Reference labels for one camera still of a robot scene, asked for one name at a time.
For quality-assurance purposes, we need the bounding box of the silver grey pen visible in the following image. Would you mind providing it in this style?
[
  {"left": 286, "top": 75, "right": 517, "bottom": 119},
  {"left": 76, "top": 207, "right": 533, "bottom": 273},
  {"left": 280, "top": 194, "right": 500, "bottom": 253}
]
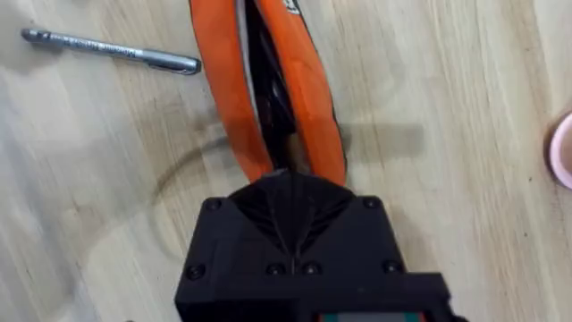
[{"left": 20, "top": 28, "right": 203, "bottom": 76}]

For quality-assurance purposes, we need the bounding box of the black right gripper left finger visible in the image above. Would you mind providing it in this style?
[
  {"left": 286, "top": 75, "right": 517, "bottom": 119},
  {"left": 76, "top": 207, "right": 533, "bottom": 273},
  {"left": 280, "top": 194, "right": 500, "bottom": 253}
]
[{"left": 174, "top": 170, "right": 296, "bottom": 310}]

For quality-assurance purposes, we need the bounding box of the pink round object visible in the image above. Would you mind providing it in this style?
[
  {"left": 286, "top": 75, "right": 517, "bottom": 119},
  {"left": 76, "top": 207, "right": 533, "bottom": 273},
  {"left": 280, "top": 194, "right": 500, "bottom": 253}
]
[{"left": 545, "top": 111, "right": 572, "bottom": 191}]

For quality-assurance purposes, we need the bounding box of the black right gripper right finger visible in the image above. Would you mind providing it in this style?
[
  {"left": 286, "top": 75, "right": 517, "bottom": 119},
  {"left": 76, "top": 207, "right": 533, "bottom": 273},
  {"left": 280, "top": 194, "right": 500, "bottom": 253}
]
[{"left": 290, "top": 170, "right": 408, "bottom": 296}]

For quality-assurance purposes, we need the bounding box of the orange zip bag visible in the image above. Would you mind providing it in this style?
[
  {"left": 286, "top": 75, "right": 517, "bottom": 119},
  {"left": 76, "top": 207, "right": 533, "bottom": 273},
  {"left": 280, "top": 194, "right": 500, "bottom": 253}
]
[{"left": 188, "top": 0, "right": 348, "bottom": 187}]

